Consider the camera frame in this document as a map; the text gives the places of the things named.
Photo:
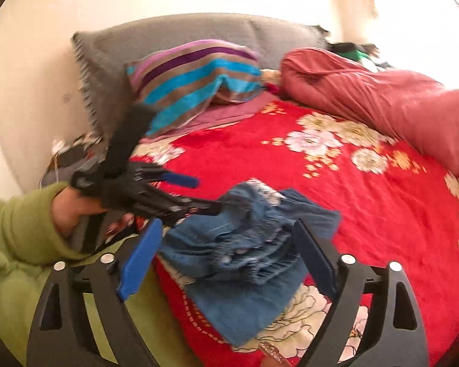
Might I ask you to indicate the dark grey bedside object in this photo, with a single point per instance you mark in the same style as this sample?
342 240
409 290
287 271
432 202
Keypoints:
69 160

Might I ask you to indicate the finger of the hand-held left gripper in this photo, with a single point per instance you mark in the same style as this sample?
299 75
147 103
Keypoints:
179 180
191 208

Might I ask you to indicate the grey headboard cushion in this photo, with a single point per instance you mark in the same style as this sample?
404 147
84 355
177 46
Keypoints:
157 34

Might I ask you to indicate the striped pillow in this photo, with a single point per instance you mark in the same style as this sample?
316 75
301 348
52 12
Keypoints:
191 80

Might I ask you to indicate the beige curtain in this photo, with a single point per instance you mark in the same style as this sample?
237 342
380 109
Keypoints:
348 0

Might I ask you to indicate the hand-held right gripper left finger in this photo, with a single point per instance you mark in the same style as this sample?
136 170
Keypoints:
141 260

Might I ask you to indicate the person's green jacket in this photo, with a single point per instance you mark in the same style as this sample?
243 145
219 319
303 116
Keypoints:
7 294

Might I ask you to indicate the red floral blanket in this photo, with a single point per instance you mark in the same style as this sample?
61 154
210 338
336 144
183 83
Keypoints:
367 218

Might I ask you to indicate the dark clothes pile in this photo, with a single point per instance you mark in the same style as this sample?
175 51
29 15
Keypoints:
348 47

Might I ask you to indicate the person's left hand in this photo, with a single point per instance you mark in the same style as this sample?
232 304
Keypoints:
70 206

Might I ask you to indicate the blue denim pants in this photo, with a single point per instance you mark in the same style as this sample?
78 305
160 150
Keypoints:
237 302

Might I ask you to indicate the pink red quilt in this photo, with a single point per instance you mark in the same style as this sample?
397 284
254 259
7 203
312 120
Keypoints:
386 95

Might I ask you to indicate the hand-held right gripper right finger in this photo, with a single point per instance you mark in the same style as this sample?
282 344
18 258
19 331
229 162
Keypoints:
317 260

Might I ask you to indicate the person's left forearm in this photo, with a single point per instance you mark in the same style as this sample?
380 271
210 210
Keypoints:
19 218

